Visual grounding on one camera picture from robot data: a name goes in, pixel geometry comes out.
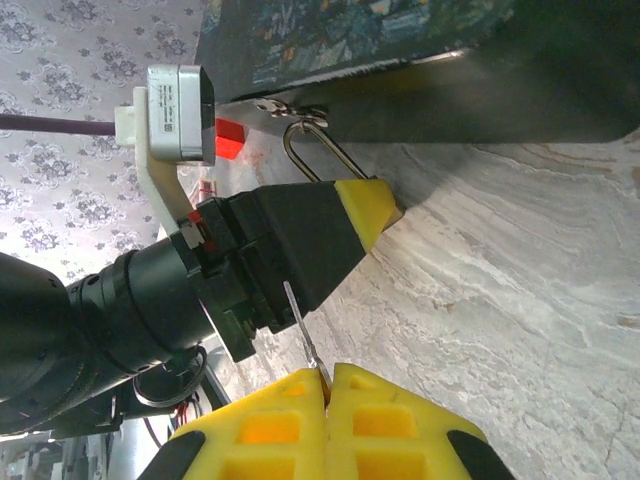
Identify dark patterned cloth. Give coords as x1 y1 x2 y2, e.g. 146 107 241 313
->
193 0 519 102

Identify spare keys on ring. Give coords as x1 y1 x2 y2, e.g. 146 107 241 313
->
255 98 331 129

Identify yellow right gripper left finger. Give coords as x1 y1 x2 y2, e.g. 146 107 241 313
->
139 368 330 480

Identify thin metal utensil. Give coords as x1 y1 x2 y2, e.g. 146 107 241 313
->
282 280 334 397

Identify brass padlock with steel shackle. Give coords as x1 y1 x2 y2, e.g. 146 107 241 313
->
283 121 406 229

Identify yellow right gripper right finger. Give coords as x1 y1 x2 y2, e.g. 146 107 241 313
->
324 362 517 480

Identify small red block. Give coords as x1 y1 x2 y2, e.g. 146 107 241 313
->
214 117 247 162

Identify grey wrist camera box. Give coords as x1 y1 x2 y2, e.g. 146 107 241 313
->
145 64 217 167

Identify purple camera cable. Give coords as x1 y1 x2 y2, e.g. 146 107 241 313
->
0 113 117 137

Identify stainless steel tray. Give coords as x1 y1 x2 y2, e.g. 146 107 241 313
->
218 0 640 147

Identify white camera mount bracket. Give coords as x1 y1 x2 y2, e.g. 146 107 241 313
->
113 85 197 235

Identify red wires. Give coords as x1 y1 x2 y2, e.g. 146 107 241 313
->
143 392 205 449

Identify metal ring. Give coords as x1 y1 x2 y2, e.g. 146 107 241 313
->
132 345 208 408

